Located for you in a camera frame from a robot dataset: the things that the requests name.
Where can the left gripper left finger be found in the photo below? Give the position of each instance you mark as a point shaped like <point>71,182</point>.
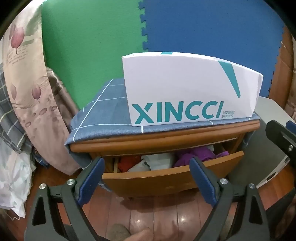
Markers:
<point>56,213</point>

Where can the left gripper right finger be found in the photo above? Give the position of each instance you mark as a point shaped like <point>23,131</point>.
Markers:
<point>249,222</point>

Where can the purple underwear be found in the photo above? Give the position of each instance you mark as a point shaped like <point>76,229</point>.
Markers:
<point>202,153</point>

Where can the white bra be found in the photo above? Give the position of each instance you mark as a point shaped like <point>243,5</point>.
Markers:
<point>154,162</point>

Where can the red underwear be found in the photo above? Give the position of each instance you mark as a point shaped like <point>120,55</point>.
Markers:
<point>127,162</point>

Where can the wooden drawer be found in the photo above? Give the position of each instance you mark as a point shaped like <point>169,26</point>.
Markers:
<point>167,180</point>

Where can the grey cabinet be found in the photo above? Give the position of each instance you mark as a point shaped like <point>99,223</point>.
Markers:
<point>262,160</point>

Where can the wooden door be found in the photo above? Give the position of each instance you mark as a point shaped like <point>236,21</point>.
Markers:
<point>282,75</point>

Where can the wooden nightstand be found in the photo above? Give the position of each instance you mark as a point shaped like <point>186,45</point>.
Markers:
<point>234,130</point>

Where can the grey plaid bedding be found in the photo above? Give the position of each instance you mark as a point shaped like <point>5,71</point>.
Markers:
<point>12,133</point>

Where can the pink floral curtain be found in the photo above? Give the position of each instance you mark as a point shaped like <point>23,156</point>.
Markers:
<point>30,91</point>

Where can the blue foam mat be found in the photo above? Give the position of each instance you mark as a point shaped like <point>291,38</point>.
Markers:
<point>248,33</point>

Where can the blue checked cloth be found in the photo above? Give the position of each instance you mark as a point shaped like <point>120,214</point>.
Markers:
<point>108,116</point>

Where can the white XINCCI shoe box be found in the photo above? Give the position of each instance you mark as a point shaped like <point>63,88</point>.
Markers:
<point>172,87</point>

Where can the green foam mat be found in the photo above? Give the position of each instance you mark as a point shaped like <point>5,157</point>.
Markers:
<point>84,42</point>

